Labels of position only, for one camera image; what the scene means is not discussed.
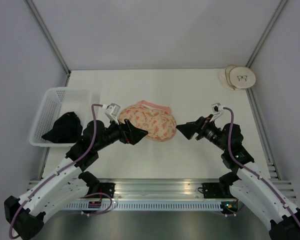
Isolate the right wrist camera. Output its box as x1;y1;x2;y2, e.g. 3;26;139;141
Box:
211;102;224;122

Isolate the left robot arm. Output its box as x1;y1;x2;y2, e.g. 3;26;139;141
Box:
4;119;148;240

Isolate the floral laundry bag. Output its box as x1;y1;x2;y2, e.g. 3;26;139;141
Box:
118;100;177;142

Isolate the black garment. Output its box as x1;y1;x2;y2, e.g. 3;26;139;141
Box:
41;111;83;144

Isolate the white plastic basket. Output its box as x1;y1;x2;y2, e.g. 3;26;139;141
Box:
29;87;93;148

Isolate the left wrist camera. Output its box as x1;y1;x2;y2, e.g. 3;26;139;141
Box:
105;103;121;125

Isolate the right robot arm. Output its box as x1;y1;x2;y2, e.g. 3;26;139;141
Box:
176;115;300;240

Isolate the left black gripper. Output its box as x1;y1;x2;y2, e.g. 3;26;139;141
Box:
94;115;148;152

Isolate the white slotted cable duct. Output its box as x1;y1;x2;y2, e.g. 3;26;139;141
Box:
63;200;222;212

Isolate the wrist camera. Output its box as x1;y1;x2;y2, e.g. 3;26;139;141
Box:
105;103;121;125
211;102;224;122

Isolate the aluminium rail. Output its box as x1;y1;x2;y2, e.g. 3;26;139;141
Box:
27;178;297;200

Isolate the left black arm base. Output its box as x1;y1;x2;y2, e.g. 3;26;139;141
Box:
87;182;116;198

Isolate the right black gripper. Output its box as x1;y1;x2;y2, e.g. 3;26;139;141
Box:
176;114;229;152

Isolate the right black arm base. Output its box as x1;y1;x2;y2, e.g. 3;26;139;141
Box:
197;182;233;199

